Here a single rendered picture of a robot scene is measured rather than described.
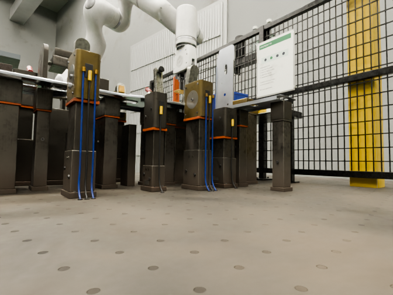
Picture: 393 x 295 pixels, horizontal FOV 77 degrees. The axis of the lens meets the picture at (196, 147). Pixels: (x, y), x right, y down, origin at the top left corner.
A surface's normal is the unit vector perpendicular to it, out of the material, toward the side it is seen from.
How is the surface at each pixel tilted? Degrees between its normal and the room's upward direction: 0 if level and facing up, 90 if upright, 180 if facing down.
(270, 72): 90
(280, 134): 90
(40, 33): 90
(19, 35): 90
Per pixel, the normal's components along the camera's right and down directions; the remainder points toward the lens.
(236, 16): -0.67, -0.06
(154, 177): 0.63, -0.04
